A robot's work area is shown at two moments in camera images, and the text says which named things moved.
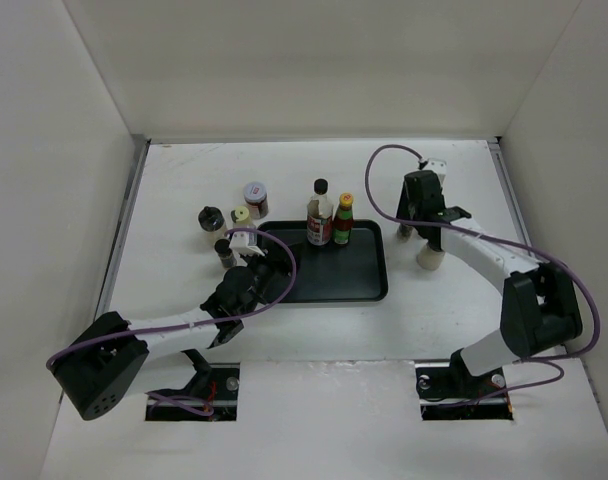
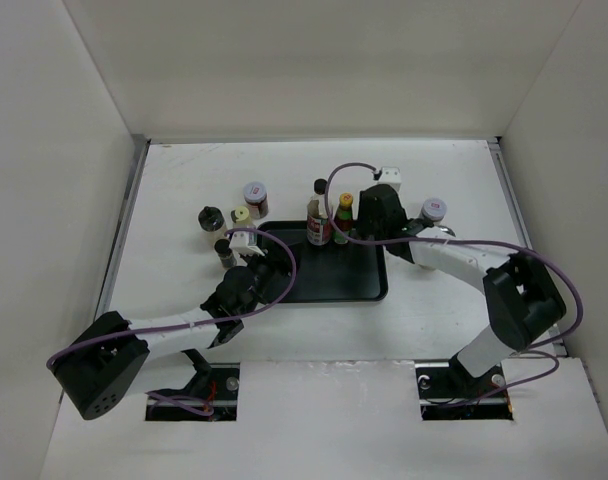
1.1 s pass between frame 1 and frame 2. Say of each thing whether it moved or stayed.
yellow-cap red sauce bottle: stayed
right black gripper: moved
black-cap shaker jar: stayed
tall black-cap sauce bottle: stayed
